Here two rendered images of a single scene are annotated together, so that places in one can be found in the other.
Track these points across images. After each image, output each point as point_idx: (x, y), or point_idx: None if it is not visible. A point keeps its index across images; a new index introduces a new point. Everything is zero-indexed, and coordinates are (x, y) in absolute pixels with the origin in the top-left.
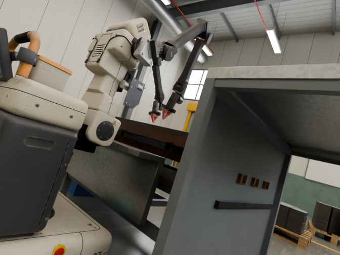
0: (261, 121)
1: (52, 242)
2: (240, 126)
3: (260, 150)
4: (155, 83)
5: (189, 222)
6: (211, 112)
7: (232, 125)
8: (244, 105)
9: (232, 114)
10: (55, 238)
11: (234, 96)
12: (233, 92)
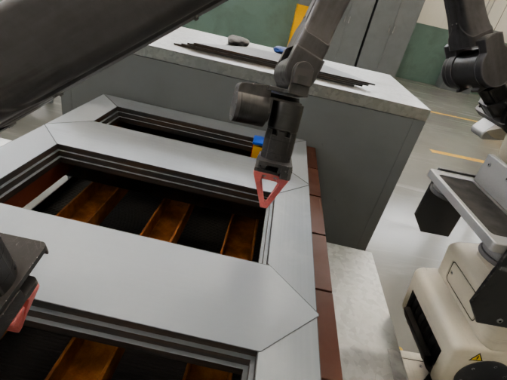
0: (256, 74)
1: (407, 351)
2: (315, 117)
3: (221, 108)
4: (155, 39)
5: (331, 230)
6: (387, 140)
7: (336, 127)
8: (330, 91)
9: (346, 117)
10: (405, 353)
11: (362, 99)
12: (368, 96)
